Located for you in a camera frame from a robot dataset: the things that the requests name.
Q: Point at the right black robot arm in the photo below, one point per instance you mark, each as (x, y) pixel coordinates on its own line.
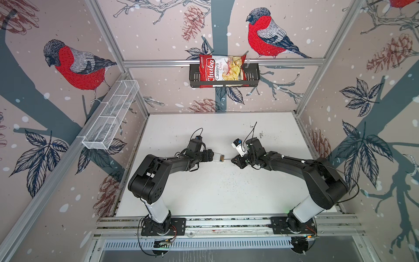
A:
(325, 186)

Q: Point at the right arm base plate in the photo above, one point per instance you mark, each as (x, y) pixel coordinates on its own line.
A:
(282, 225)

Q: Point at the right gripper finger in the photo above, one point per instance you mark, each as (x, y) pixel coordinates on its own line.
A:
(236, 162)
(236, 158)

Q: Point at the black wall basket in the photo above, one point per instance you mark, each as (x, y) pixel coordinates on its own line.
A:
(251, 78)

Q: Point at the red cassava chips bag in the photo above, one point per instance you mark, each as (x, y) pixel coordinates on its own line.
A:
(221, 68)

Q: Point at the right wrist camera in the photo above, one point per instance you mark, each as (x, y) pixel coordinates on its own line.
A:
(238, 145)

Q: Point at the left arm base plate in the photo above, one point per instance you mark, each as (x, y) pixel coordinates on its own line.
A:
(170, 227)

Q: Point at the white remote control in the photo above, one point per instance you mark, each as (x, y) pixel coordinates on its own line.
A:
(216, 157)

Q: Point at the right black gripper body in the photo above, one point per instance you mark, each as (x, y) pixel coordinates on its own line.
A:
(246, 160)

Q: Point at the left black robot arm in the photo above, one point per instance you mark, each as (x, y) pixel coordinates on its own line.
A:
(150, 179)

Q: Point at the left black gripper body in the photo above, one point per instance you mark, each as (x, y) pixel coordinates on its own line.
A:
(204, 157)

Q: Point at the aluminium frame crossbar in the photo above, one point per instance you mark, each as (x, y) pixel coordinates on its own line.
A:
(261, 62)

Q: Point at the white wire mesh shelf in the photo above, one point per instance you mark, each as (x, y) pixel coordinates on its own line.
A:
(113, 111)

